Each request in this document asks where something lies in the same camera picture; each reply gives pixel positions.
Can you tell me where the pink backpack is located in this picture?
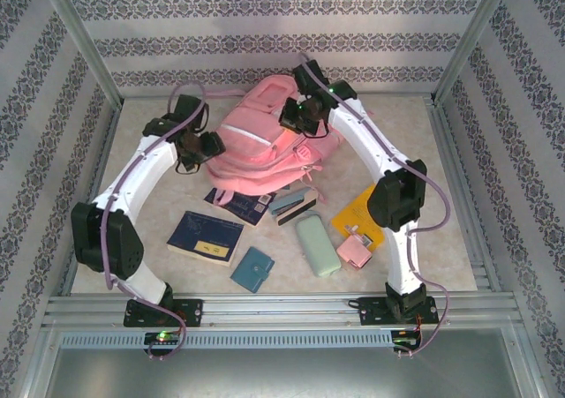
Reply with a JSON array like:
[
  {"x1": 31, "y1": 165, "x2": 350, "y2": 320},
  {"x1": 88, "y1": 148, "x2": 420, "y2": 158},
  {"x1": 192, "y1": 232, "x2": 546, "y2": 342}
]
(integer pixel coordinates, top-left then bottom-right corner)
[{"x1": 202, "y1": 74, "x2": 350, "y2": 207}]

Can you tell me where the blue book with yellow label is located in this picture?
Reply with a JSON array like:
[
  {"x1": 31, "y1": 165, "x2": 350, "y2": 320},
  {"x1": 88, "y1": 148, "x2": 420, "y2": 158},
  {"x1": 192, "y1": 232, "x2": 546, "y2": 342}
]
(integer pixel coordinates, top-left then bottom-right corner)
[{"x1": 166, "y1": 210, "x2": 245, "y2": 267}]

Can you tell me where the blue book with QR codes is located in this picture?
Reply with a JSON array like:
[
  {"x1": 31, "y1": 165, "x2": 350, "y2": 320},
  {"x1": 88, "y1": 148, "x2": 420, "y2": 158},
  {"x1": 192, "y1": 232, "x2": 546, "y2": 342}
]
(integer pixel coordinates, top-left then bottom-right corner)
[{"x1": 202, "y1": 187, "x2": 279, "y2": 228}]

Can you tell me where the grey-blue stapler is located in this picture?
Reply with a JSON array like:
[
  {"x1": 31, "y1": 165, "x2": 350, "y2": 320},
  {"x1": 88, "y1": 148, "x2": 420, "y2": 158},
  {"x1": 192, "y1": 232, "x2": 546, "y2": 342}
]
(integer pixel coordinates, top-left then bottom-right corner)
[{"x1": 268, "y1": 189, "x2": 313, "y2": 217}]

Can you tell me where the green pencil case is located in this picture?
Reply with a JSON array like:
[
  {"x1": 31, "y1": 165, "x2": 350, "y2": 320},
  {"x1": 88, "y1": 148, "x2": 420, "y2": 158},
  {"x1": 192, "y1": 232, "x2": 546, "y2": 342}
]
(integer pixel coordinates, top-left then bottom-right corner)
[{"x1": 294, "y1": 209, "x2": 342, "y2": 279}]

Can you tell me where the blue snap wallet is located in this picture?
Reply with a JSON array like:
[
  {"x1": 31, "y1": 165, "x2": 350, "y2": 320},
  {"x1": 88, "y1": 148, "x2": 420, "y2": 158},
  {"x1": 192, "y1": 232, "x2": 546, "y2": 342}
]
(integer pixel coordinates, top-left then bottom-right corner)
[{"x1": 230, "y1": 246, "x2": 275, "y2": 294}]

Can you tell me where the pink snap wallet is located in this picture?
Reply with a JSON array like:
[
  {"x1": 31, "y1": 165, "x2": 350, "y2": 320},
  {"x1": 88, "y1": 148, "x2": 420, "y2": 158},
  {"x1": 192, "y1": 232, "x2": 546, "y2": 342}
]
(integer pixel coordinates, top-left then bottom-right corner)
[{"x1": 335, "y1": 233, "x2": 373, "y2": 267}]

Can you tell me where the left controller board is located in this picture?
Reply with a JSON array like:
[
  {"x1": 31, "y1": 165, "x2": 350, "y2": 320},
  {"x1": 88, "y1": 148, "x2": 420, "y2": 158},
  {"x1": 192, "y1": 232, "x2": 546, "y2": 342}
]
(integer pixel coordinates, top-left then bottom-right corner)
[{"x1": 144, "y1": 331, "x2": 182, "y2": 347}]

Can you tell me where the controller board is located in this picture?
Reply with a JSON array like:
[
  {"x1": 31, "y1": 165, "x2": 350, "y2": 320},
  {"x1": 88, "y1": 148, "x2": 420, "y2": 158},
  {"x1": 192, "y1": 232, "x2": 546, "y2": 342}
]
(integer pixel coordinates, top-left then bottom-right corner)
[
  {"x1": 144, "y1": 331, "x2": 182, "y2": 347},
  {"x1": 391, "y1": 329, "x2": 421, "y2": 351}
]

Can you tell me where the grey metal panel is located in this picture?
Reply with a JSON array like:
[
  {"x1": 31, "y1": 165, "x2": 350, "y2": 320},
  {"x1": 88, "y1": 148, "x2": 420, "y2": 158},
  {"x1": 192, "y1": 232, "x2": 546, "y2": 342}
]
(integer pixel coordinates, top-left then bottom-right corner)
[{"x1": 41, "y1": 347, "x2": 529, "y2": 398}]

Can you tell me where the right controller board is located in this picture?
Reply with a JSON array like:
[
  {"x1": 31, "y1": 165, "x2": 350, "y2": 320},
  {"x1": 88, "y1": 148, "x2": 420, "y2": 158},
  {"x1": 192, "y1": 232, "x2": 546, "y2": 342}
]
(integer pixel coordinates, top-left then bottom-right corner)
[{"x1": 391, "y1": 329, "x2": 421, "y2": 351}]

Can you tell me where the aluminium frame post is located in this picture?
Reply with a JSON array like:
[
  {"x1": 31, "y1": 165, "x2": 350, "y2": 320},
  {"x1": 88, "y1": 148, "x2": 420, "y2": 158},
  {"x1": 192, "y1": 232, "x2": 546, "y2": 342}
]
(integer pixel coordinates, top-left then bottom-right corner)
[
  {"x1": 34, "y1": 0, "x2": 124, "y2": 110},
  {"x1": 430, "y1": 0, "x2": 517, "y2": 108}
]

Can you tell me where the aluminium side rail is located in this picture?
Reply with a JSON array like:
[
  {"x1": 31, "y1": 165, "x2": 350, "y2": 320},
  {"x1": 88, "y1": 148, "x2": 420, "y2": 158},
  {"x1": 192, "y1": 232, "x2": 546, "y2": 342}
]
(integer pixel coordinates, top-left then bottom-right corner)
[{"x1": 426, "y1": 97, "x2": 502, "y2": 291}]

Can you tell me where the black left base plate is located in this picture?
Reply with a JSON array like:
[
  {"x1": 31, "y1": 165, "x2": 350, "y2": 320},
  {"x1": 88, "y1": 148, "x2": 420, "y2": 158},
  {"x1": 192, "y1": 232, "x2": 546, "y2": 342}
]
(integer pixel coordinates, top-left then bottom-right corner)
[{"x1": 123, "y1": 298, "x2": 204, "y2": 328}]

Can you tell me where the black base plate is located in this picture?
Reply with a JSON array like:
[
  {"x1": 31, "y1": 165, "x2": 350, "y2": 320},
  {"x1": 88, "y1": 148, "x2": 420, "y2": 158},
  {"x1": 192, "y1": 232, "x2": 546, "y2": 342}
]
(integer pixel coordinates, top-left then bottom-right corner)
[
  {"x1": 347, "y1": 296, "x2": 441, "y2": 327},
  {"x1": 123, "y1": 298, "x2": 204, "y2": 328}
]

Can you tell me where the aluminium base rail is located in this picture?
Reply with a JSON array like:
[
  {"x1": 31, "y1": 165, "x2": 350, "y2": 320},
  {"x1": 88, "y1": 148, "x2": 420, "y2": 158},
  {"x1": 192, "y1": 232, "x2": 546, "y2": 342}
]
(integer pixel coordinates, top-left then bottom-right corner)
[{"x1": 41, "y1": 292, "x2": 518, "y2": 328}]

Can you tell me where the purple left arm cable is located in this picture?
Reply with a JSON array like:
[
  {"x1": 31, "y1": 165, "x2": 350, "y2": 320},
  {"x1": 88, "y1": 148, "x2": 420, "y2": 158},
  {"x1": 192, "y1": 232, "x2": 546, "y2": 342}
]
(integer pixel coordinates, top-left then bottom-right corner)
[{"x1": 100, "y1": 81, "x2": 208, "y2": 363}]

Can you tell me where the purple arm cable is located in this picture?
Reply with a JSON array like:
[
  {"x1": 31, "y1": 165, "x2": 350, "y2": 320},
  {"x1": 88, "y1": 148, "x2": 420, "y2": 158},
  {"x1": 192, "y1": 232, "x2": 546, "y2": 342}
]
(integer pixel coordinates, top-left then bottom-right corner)
[
  {"x1": 299, "y1": 53, "x2": 451, "y2": 357},
  {"x1": 100, "y1": 81, "x2": 208, "y2": 363}
]

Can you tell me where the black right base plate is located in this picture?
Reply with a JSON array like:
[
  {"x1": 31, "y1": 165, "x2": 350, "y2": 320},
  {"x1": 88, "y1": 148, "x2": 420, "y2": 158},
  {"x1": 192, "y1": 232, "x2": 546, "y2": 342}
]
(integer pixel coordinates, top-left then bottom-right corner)
[{"x1": 347, "y1": 296, "x2": 441, "y2": 327}]

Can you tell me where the slotted metal cable duct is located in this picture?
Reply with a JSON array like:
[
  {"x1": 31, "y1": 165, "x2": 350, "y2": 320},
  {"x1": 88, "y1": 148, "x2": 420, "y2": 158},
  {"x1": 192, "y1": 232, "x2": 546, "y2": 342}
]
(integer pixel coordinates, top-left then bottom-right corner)
[{"x1": 56, "y1": 329, "x2": 395, "y2": 350}]

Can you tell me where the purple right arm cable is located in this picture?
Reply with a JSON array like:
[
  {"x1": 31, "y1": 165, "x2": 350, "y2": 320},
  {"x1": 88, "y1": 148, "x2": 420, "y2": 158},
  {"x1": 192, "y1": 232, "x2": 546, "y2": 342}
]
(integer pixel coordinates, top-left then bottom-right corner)
[{"x1": 299, "y1": 53, "x2": 451, "y2": 357}]

